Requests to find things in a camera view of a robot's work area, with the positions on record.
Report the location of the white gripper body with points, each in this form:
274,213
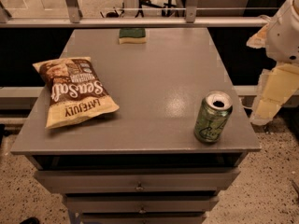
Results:
284,36

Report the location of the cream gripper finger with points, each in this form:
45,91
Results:
257,41
276,88

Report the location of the brown chip bag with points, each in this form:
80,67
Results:
76,93

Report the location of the green yellow sponge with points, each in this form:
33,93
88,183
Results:
132,36

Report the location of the green soda can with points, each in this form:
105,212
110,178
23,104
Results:
215,110

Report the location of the top grey drawer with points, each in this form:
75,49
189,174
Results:
132,181

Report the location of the grey drawer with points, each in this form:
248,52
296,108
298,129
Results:
158,218
141,203
132,181

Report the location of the grey drawer cabinet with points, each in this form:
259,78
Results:
158,86

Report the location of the metal window railing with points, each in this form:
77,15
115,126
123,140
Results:
127,13

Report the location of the bottom grey drawer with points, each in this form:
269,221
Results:
158,218

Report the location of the middle grey drawer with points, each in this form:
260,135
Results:
141,203

